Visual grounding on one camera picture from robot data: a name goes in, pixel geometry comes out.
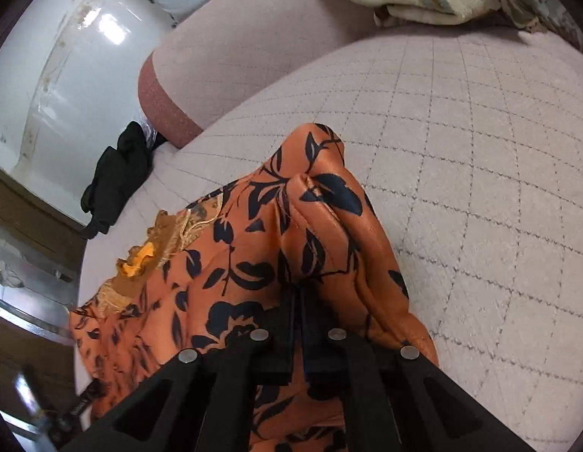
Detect orange floral garment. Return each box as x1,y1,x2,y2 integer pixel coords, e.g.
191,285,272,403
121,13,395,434
67,122,440,452

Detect pink pillow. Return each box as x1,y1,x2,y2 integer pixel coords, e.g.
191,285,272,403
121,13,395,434
138,0,415,149

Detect brown wooden furniture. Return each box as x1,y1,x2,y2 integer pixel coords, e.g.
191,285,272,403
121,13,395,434
0,165,87,269

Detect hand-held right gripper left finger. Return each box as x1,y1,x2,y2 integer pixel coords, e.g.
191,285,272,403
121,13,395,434
60,286,302,452

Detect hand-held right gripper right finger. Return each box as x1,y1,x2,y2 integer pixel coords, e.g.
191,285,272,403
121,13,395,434
301,286,538,452

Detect metal rail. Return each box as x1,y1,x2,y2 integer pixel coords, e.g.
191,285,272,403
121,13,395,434
0,231,80,345

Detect black cloth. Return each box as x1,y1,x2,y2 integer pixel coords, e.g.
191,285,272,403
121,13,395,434
80,121,154,240

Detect pale quilted bed cover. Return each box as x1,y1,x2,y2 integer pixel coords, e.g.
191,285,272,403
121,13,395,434
75,26,583,452

